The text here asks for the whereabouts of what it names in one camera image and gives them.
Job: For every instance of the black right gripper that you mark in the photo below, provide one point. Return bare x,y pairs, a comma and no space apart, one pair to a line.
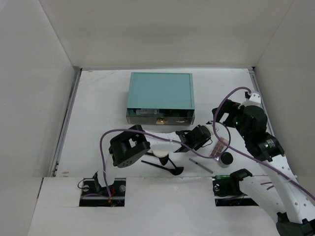
229,106

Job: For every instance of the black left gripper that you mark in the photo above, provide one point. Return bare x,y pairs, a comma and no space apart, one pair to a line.
185,138

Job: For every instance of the black round cosmetic jar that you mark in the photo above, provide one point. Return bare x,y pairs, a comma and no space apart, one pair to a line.
182,119

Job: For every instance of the houndstooth eyeliner pen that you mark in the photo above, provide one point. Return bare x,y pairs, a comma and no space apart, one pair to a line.
201,166

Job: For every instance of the brown eyeshadow palette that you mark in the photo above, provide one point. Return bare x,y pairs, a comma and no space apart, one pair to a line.
219,147

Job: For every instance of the black lid powder jar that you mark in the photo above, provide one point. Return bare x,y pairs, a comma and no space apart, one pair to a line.
225,159

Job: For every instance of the clear acrylic drawer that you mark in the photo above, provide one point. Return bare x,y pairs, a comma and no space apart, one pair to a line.
163,118

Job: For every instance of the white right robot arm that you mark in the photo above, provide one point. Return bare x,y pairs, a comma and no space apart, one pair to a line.
290,207

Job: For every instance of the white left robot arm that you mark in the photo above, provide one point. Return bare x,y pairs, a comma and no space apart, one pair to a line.
121,148

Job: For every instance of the black fan makeup brush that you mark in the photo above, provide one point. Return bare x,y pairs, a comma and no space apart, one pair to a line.
176,171

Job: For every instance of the thin black makeup brush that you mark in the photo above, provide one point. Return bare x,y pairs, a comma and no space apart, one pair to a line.
156,165

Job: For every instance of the white round powder puff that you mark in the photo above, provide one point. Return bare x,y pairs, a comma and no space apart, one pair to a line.
160,153

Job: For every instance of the green tube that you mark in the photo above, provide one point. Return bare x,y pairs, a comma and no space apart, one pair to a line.
222,176

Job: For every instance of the teal drawer organizer box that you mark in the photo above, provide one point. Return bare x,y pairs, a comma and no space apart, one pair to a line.
161,91

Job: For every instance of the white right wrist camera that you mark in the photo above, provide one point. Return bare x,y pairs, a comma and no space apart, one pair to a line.
252,99

